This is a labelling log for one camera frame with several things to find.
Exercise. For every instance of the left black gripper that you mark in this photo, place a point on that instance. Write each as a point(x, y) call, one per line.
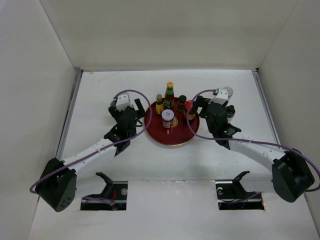
point(115, 112)

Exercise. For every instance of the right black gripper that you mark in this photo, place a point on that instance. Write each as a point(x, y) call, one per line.
point(200, 102)

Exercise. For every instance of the red-lidded dark sauce jar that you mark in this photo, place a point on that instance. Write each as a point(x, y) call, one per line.
point(188, 106)

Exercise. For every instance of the small black-capped spice bottle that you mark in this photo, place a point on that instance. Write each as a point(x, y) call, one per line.
point(181, 103)

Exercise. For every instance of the small gold-capped oil bottle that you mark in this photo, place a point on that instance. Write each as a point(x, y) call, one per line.
point(159, 107)

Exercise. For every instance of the white-lidded sauce jar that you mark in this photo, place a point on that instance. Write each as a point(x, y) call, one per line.
point(167, 118)

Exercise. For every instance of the white pepper shaker blue label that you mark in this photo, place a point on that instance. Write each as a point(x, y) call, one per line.
point(229, 90)

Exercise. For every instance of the red chili sauce bottle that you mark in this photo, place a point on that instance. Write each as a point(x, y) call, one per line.
point(169, 95)

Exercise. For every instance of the salt grinder black top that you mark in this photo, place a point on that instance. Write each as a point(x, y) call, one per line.
point(113, 104)

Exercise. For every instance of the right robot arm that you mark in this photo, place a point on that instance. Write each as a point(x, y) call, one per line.
point(291, 176)

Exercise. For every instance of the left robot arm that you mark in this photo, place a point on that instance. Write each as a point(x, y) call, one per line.
point(57, 185)

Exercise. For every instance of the red round tray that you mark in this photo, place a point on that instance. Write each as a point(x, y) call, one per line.
point(178, 134)

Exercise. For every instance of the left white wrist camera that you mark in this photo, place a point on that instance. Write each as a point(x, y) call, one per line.
point(123, 101)

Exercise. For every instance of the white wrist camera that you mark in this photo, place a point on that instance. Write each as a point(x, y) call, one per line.
point(123, 101)
point(220, 96)

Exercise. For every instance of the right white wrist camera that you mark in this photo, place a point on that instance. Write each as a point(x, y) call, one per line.
point(220, 96)

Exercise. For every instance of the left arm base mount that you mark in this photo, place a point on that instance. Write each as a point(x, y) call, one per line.
point(112, 198)

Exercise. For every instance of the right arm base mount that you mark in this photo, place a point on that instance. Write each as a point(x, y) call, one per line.
point(231, 195)

